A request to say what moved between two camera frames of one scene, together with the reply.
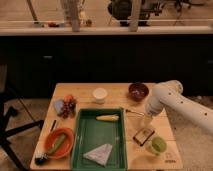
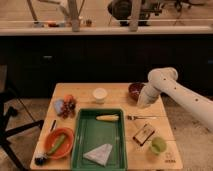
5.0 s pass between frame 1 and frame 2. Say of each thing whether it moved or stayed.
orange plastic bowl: stayed
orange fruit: stayed
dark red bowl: stayed
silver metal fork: moved
